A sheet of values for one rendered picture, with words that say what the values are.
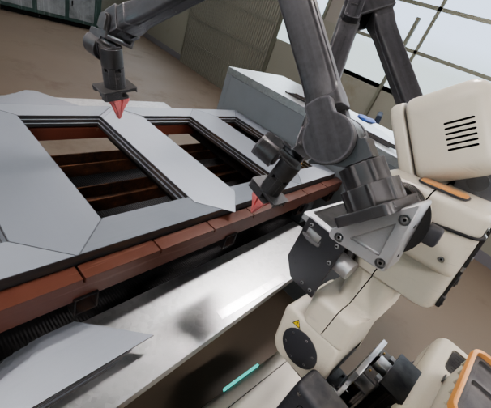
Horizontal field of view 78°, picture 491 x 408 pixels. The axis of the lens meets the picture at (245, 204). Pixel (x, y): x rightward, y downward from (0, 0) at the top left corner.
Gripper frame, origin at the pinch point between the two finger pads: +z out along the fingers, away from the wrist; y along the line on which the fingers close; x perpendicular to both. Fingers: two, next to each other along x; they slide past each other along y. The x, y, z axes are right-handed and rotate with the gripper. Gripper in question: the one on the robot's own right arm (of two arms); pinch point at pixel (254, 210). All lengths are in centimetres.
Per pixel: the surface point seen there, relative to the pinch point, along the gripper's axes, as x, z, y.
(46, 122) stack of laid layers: -29, 24, -68
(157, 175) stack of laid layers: -10.7, 14.1, -29.7
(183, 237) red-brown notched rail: -19.8, 8.4, -2.9
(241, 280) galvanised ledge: -2.1, 19.6, 12.3
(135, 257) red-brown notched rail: -34.0, 8.1, -1.9
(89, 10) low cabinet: 240, 213, -634
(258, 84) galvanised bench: 79, 5, -78
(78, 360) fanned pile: -50, 16, 11
